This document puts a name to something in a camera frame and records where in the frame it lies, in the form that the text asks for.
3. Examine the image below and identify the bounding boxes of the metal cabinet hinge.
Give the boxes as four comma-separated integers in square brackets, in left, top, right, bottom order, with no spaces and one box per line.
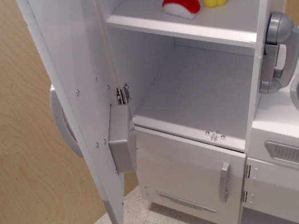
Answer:
[242,190,248,203]
[245,165,251,179]

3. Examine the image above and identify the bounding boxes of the metal fridge door hinge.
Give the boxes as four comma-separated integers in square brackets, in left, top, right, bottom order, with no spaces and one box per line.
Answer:
[116,84,132,105]

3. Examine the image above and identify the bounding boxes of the white toy fridge cabinet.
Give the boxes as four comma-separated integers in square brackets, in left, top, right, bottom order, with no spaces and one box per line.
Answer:
[96,0,270,160]

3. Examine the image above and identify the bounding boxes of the grey ice dispenser panel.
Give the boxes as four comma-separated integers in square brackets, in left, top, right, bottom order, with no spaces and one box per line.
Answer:
[108,104,137,174]

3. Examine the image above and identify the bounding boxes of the metal upper cabinet hinge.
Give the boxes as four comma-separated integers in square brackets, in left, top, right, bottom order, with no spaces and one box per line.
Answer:
[245,165,251,179]

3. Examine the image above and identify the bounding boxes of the white fridge door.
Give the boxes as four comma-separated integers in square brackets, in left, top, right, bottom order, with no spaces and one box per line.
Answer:
[16,0,124,224]

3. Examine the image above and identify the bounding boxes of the grey door handle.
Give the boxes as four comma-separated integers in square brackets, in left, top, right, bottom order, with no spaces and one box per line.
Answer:
[219,162,230,203]
[49,85,83,158]

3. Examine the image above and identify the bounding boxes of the grey lower door handle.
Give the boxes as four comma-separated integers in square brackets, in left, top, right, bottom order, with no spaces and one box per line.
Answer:
[219,162,230,203]

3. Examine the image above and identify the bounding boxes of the white magnetic door catch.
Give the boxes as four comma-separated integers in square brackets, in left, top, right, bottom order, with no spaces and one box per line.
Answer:
[204,131,227,142]

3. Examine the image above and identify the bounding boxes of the red white toy sushi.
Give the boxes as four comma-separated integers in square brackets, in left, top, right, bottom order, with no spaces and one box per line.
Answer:
[162,0,201,19]

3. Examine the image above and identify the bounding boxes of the white lower freezer door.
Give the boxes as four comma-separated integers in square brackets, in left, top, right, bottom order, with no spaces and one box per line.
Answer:
[136,127,245,224]

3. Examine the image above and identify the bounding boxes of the grey toy telephone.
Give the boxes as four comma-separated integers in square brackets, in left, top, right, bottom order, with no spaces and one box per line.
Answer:
[259,11,299,94]

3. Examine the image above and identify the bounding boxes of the plywood board panel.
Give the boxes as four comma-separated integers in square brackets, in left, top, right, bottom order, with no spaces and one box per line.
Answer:
[0,0,147,224]

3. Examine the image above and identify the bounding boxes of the metal lower cabinet hinge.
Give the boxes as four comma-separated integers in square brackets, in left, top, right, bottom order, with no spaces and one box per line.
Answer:
[242,190,248,203]

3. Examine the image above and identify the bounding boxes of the grey upper door handle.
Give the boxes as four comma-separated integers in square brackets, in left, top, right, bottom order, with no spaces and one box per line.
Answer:
[49,85,83,158]

